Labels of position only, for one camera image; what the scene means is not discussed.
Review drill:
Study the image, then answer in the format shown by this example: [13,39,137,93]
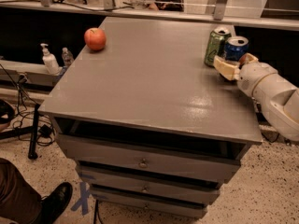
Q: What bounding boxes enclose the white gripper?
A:
[213,53,278,97]

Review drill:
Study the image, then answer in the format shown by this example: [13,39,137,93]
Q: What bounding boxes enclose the blue pepsi can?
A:
[223,35,249,79]

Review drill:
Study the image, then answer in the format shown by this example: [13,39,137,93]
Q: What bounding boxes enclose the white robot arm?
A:
[213,53,299,142]

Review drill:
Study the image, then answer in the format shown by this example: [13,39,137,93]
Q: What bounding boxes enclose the green soda can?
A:
[204,26,232,66]

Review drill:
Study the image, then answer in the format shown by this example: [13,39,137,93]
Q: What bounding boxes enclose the grey drawer cabinet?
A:
[38,16,263,220]

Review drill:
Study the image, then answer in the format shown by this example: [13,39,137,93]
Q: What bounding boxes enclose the middle drawer front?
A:
[76,165,220,204]

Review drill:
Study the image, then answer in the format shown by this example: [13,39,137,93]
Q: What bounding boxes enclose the drawer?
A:
[57,134,240,182]
[76,165,220,204]
[90,187,206,218]

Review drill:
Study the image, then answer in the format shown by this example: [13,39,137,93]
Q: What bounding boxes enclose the red apple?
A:
[84,28,107,51]

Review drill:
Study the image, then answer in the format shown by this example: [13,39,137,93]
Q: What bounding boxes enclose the bottom drawer front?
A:
[90,187,206,218]

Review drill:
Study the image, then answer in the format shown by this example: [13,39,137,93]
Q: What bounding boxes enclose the top drawer front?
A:
[57,134,240,182]

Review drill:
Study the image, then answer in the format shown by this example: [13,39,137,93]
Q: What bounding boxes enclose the clear plastic bottle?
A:
[62,48,74,67]

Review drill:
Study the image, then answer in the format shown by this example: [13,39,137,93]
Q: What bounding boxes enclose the white pump bottle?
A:
[40,43,60,76]

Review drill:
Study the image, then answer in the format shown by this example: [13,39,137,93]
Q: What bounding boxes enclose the blue tape cross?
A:
[71,180,94,217]

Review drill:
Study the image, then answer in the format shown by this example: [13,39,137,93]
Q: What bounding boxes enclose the black stand leg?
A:
[28,104,39,160]

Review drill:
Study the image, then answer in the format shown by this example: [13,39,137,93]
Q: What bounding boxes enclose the black leather shoe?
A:
[37,182,73,224]

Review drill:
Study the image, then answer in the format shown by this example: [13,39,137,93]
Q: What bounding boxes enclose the brown trouser leg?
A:
[0,159,42,224]

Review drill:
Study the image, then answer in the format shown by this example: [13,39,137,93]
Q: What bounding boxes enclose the black floor cables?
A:
[0,63,57,147]

